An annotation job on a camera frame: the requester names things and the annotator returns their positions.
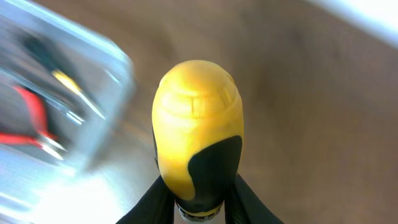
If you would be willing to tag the stubby yellow black screwdriver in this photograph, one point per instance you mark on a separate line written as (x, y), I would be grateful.
(198, 128)

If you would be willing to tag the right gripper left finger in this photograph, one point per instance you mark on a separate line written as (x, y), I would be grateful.
(156, 206)

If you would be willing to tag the clear plastic container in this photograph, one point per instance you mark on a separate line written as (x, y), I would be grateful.
(36, 187)

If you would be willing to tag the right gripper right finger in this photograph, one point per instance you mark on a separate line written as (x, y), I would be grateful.
(242, 206)

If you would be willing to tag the red handled pliers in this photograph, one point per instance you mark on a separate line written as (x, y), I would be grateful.
(24, 121)

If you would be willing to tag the slim black yellow screwdriver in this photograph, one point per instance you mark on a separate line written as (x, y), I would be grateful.
(59, 66)

